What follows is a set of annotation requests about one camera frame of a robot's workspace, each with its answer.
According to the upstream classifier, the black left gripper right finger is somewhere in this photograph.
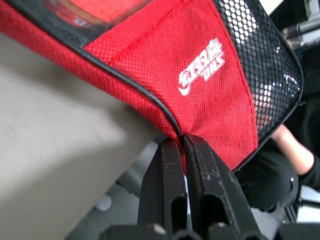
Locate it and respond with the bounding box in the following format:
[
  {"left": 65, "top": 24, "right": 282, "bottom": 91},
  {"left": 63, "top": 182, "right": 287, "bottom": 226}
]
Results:
[{"left": 182, "top": 134, "right": 263, "bottom": 238}]

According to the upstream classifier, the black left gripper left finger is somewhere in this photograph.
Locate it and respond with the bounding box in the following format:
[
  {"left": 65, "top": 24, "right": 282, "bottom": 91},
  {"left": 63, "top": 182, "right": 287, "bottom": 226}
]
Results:
[{"left": 136, "top": 138, "right": 188, "bottom": 237}]

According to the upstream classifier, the red table tennis paddle case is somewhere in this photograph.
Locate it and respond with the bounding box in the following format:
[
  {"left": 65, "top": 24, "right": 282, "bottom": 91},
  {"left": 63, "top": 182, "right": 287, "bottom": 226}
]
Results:
[{"left": 0, "top": 0, "right": 305, "bottom": 175}]

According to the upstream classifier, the table tennis paddle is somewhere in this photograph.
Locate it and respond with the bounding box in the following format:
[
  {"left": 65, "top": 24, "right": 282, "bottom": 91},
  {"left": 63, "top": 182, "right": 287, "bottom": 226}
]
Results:
[{"left": 47, "top": 0, "right": 156, "bottom": 28}]

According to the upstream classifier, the person in black clothes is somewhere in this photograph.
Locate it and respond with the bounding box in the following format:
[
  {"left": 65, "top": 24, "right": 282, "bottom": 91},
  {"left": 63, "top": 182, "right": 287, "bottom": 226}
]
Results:
[{"left": 234, "top": 47, "right": 320, "bottom": 213}]

